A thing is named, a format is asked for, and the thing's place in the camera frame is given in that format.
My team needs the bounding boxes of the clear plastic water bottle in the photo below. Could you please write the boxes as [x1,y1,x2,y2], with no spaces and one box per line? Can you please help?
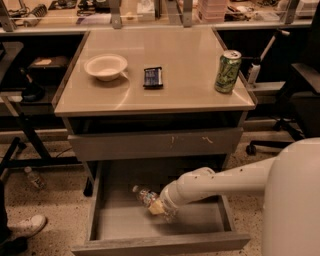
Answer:
[132,185,176,223]

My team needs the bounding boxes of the pink stacked trays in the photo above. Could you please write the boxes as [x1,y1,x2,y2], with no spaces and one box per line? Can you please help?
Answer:
[197,0,227,23]

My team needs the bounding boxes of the black box on shelf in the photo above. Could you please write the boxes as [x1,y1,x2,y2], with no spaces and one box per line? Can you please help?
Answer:
[28,56,69,81]

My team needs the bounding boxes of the open grey bottom drawer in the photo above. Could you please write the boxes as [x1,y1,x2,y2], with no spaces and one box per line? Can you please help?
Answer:
[72,159,250,256]

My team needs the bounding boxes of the black desk frame leg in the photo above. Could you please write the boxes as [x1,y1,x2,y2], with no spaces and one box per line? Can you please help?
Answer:
[0,93,81,169]

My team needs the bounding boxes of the white paper bowl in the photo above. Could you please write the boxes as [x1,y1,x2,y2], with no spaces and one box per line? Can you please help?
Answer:
[84,54,128,82]

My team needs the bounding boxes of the water bottle on floor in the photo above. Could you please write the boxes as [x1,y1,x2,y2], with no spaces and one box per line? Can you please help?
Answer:
[24,166,46,190]

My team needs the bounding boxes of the closed grey upper drawer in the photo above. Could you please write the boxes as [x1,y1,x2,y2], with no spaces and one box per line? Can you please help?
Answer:
[68,128,243,161]

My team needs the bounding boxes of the green soda can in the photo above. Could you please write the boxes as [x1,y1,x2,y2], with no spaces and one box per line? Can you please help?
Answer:
[215,50,242,93]

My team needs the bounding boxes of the grey drawer cabinet with counter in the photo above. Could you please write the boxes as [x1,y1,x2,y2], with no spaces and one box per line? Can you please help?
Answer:
[55,27,255,184]

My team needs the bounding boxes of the white sneaker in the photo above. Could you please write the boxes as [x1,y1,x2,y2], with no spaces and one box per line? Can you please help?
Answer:
[9,214,47,238]

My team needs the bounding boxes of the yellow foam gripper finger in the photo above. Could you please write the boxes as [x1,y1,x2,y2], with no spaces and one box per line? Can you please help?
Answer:
[148,199,165,215]

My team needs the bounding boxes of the black office chair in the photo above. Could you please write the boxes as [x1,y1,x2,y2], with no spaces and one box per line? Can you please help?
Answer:
[245,3,320,156]

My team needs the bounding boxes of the white tissue box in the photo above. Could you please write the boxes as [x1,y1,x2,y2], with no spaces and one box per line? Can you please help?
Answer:
[137,0,155,21]

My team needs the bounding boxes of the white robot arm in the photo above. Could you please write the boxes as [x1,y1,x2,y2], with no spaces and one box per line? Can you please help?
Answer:
[149,138,320,256]

